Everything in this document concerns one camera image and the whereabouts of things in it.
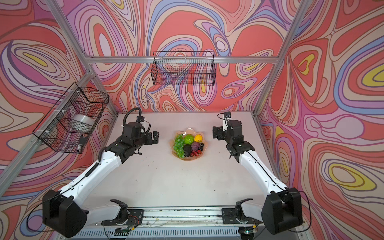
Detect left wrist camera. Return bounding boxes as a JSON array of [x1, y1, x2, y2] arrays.
[[137, 115, 145, 123]]

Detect aluminium front rail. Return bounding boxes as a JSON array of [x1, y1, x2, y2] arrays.
[[59, 205, 307, 229]]

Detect dark avocado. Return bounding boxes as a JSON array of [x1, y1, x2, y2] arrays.
[[183, 145, 192, 158]]

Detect green bumpy fruit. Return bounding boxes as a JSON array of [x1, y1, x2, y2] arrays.
[[184, 135, 195, 145]]

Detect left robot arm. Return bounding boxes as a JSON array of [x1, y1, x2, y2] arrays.
[[42, 122, 160, 238]]

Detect black wire basket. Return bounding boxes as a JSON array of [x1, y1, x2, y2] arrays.
[[33, 83, 109, 154], [151, 51, 217, 86]]

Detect pink wavy fruit bowl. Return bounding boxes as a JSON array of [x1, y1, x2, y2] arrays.
[[170, 128, 209, 161]]

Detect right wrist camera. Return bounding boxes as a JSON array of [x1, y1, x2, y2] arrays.
[[223, 112, 232, 119]]

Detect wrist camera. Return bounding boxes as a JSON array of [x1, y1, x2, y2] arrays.
[[137, 115, 145, 123], [223, 112, 232, 119]]

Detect black cherry pair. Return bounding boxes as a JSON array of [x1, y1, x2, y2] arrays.
[[199, 143, 205, 151]]

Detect yellow pear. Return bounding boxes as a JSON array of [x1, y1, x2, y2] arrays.
[[194, 134, 203, 143]]

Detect black wire basket back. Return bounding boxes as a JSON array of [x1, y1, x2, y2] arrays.
[[151, 51, 217, 86]]

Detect black wire basket left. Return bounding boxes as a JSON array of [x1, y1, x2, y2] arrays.
[[33, 83, 109, 154]]

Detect green grape bunch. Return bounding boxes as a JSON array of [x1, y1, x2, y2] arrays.
[[173, 134, 185, 159]]

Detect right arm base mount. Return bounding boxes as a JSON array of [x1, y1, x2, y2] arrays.
[[217, 207, 262, 225]]

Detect purple round fruit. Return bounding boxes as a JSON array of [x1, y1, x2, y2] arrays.
[[191, 142, 201, 151]]

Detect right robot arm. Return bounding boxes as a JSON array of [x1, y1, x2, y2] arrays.
[[213, 118, 303, 235]]

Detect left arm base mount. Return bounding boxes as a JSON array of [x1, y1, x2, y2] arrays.
[[102, 209, 144, 227]]

